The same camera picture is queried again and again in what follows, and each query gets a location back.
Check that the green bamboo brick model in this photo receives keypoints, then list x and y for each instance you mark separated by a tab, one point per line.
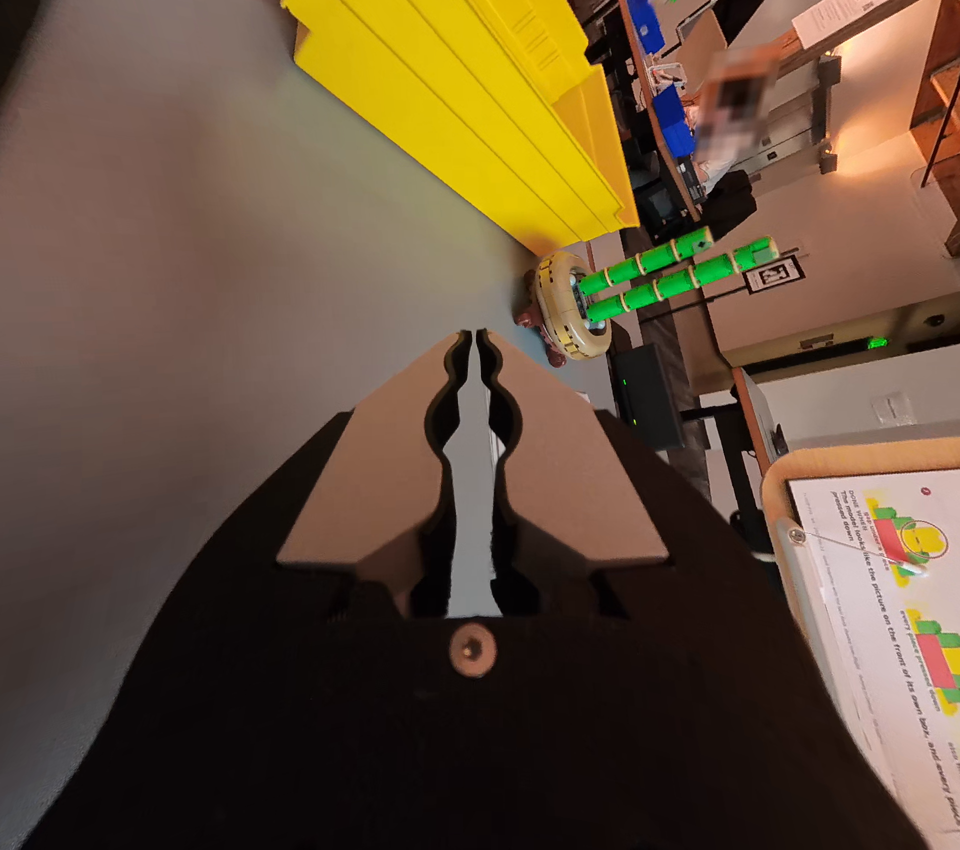
570	332

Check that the wooden background desk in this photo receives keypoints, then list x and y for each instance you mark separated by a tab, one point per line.
679	179

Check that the black box device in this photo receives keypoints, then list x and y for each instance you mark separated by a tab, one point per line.
649	396

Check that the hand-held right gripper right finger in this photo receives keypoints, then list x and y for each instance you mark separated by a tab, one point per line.
585	490

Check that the blue plastic bin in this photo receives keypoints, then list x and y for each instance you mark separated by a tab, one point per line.
646	21
675	126

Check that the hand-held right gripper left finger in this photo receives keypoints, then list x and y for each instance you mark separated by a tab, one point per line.
367	490

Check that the yellow plastic bin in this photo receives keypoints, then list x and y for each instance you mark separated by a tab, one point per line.
450	77

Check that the white paper notice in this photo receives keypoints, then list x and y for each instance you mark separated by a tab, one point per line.
844	2

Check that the grey desk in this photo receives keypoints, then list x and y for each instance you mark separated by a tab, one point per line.
187	190

